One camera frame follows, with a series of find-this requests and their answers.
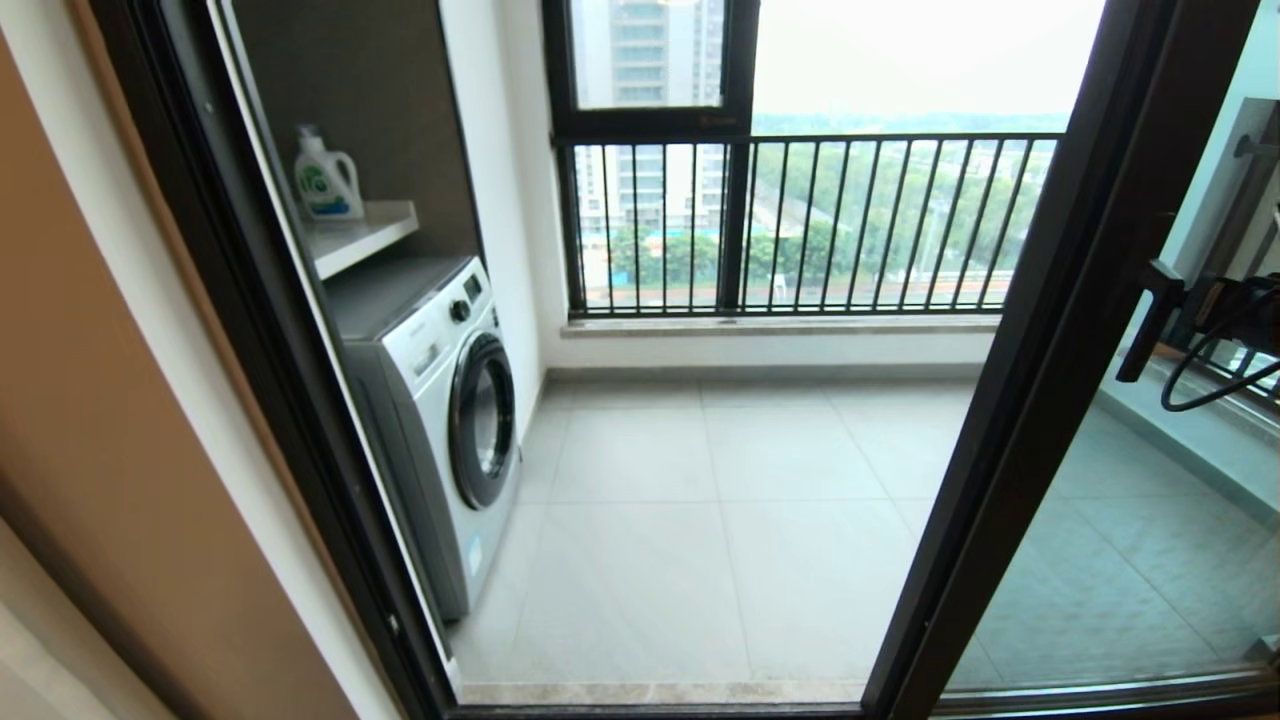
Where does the white curtain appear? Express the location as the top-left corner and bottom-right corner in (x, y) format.
(0, 520), (173, 720)

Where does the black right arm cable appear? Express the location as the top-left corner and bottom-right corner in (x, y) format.
(1160, 328), (1280, 413)

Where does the white shelf board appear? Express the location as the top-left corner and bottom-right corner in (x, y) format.
(305, 200), (421, 281)

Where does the brown door handle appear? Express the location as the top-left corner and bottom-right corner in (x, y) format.
(1115, 260), (1188, 384)

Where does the black balcony railing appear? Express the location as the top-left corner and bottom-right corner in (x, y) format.
(555, 133), (1063, 319)

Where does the dark brown glass sliding door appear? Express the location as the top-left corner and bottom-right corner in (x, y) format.
(862, 0), (1280, 720)

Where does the white front-load washing machine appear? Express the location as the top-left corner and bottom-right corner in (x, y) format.
(322, 255), (523, 623)

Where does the grey stone window sill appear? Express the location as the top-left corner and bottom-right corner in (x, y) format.
(560, 314), (1001, 339)

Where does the white detergent bottle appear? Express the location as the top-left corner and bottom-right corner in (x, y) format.
(293, 125), (365, 221)

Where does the dark brown cabinet niche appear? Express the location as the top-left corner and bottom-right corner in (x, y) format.
(215, 0), (483, 301)

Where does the dark balcony window frame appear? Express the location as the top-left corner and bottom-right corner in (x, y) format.
(540, 0), (761, 319)

